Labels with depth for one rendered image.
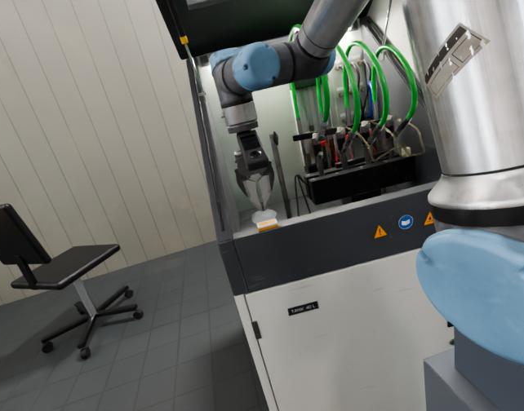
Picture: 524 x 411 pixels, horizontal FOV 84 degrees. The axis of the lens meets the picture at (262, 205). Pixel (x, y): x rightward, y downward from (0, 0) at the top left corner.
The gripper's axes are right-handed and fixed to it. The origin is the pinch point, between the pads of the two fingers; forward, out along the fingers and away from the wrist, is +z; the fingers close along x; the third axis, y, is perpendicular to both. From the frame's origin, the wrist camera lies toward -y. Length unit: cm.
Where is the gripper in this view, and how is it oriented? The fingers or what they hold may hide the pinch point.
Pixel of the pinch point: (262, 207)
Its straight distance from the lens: 71.4
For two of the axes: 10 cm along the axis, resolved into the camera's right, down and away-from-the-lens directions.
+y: -1.1, -3.0, 9.5
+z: 2.2, 9.2, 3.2
